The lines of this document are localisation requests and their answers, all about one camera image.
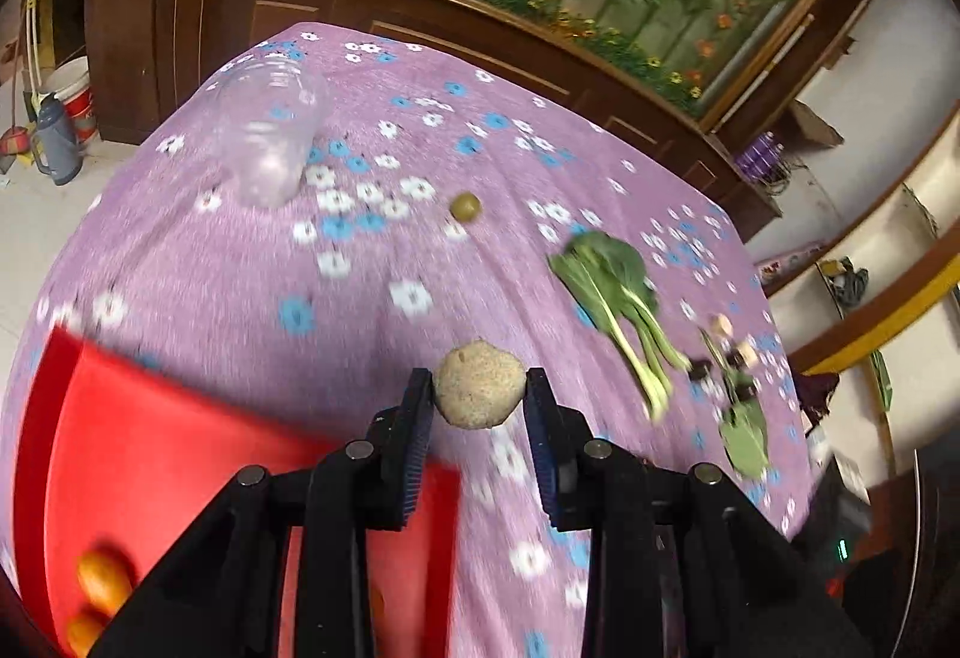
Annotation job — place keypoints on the grey thermos jug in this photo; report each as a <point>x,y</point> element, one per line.
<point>54,141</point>

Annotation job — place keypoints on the small beige food cube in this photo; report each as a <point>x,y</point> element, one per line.
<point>724,326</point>
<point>746,354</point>

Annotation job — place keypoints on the red mop head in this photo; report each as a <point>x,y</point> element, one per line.
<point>13,144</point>

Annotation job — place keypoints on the loose green leaf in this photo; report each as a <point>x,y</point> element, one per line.
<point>745,439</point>

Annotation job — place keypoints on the tan round potato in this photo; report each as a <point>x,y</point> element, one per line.
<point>480,384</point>

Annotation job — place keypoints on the small dark food piece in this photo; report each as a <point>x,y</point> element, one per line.
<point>744,392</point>
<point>699,370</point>

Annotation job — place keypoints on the pair of dark shoes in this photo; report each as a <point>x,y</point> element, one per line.
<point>845,281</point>

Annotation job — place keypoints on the black device with green light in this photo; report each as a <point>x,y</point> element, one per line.
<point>844,542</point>

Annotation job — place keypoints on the brown wooden cabinet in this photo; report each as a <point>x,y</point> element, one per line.
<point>225,6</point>

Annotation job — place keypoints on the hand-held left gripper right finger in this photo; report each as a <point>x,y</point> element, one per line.
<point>544,463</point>

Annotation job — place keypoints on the white plastic bucket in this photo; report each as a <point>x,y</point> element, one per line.
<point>71,92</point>

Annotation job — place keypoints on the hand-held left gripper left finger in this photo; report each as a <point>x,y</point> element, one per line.
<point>416,448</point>

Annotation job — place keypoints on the clear plastic container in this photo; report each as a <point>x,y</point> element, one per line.
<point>270,133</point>

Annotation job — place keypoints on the small green round fruit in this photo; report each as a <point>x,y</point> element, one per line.
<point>465,206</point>

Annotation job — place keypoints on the purple bottles pack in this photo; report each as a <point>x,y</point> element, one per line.
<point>761,153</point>

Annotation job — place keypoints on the bok choy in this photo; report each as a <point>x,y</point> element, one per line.
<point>607,275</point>

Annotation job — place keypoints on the purple floral tablecloth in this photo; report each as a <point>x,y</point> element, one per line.
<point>262,268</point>

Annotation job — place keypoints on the red tray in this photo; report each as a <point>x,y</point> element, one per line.
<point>150,448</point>

